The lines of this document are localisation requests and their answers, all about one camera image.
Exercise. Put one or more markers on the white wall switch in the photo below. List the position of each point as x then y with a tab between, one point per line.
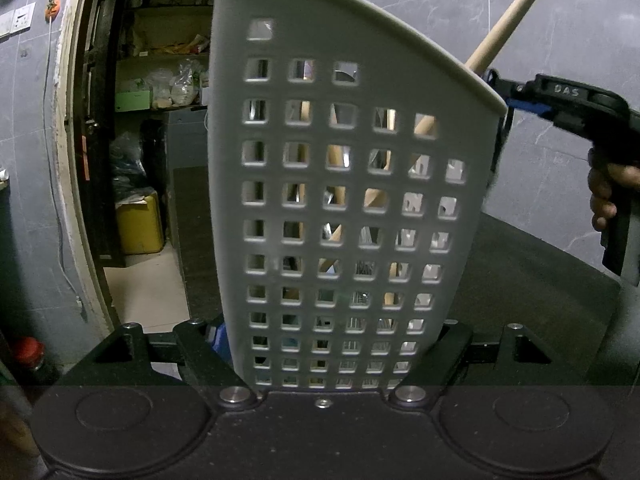
15	21

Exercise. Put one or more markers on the orange wall plug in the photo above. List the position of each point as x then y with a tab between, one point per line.
53	8

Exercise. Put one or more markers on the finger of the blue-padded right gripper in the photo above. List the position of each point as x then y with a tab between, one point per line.
537	109

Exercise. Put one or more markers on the green box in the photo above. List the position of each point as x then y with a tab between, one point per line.
132	101

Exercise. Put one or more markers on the right hand of person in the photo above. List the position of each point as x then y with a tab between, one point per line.
601	184

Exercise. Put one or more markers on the white perforated utensil basket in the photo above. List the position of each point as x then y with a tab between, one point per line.
338	133

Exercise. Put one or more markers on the door frame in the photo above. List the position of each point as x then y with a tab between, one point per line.
100	316

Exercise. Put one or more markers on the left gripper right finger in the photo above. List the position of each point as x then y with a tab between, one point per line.
436	369

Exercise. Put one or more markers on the silver fork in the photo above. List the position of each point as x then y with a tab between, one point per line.
361	297

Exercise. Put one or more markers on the red capped bottle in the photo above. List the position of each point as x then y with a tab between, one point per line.
31	353

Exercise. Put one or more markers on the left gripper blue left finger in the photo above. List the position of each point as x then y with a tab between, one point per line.
204	369

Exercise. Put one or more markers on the yellow container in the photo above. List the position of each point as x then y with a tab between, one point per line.
139	225

